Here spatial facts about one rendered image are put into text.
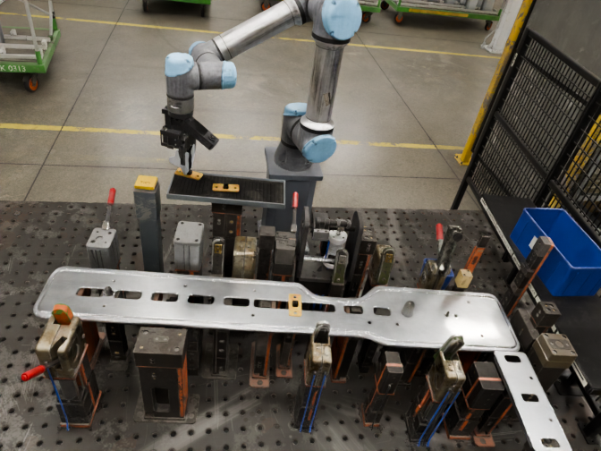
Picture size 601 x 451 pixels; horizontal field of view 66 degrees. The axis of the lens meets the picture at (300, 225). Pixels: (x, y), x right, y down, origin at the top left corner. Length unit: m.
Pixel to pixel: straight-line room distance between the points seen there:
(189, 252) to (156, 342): 0.30
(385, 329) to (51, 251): 1.32
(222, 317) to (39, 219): 1.12
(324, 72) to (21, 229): 1.39
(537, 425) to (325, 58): 1.15
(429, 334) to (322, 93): 0.80
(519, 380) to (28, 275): 1.67
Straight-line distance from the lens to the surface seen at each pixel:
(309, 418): 1.47
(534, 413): 1.41
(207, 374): 1.58
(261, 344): 1.44
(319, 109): 1.53
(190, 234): 1.41
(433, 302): 1.52
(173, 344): 1.25
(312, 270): 1.54
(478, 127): 4.42
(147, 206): 1.57
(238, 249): 1.41
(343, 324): 1.37
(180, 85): 1.35
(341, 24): 1.41
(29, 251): 2.08
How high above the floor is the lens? 2.04
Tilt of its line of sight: 39 degrees down
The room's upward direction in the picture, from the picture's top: 10 degrees clockwise
